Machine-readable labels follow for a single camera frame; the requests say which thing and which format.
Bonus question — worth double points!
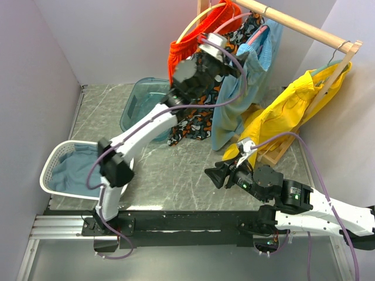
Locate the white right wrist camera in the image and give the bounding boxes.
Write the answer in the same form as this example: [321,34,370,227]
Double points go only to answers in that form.
[236,137,257,167]

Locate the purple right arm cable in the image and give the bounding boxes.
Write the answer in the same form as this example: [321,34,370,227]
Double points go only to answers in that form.
[251,132,360,281]

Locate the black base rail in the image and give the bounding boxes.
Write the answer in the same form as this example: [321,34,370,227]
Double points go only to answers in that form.
[81,207,288,249]

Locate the grey-blue cloth in basket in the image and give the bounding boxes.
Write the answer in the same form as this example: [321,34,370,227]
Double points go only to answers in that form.
[47,142,100,198]

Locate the yellow shorts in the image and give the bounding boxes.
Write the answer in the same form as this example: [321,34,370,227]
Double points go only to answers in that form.
[221,61,352,165]

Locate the camouflage patterned shorts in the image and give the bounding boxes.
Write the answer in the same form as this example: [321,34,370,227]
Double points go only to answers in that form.
[167,12,264,146]

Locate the yellow hanger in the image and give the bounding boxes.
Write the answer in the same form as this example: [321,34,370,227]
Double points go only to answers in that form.
[176,1,225,43]

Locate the wooden clothes rack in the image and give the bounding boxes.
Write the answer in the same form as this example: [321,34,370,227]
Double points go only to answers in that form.
[196,0,363,166]

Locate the green hanger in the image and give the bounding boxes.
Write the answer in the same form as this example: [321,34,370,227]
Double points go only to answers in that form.
[311,40,350,77]

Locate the pink wavy hanger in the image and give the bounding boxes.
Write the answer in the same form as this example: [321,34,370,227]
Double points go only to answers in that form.
[247,25,268,46]

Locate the teal plastic basin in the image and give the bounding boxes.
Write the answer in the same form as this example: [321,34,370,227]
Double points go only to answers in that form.
[120,77,169,132]

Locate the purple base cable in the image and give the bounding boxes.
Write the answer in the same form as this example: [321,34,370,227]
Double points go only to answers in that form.
[93,228,134,261]
[257,228,294,258]

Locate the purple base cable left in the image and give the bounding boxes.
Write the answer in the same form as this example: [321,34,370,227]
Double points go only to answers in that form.
[93,228,134,261]

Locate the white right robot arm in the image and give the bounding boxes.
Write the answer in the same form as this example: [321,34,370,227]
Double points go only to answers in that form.
[204,159,374,251]

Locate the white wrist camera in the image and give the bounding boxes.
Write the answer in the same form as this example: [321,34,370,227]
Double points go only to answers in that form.
[199,33,228,63]
[236,137,257,167]

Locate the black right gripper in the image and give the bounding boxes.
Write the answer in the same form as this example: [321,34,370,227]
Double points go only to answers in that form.
[202,152,267,203]

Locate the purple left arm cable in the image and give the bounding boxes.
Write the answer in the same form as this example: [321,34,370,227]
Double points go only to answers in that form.
[86,39,247,235]

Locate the light blue shorts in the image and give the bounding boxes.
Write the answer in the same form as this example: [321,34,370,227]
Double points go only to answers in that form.
[211,19,283,150]

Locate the orange shorts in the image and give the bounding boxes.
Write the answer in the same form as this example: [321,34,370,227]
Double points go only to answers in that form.
[167,1,241,82]

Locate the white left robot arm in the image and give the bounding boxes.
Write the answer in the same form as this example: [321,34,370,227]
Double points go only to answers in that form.
[95,50,249,235]

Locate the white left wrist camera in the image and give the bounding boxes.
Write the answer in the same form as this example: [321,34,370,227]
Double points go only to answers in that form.
[199,33,228,63]

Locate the pink hanger with camouflage shorts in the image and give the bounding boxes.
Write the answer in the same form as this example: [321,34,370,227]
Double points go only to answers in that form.
[214,12,252,33]

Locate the white perforated laundry basket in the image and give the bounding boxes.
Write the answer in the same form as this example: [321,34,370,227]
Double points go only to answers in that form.
[39,140,135,202]

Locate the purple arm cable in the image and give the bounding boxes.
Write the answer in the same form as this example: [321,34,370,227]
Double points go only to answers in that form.
[86,39,247,235]
[251,132,360,281]

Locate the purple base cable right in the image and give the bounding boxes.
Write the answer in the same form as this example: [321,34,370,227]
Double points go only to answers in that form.
[257,228,294,258]

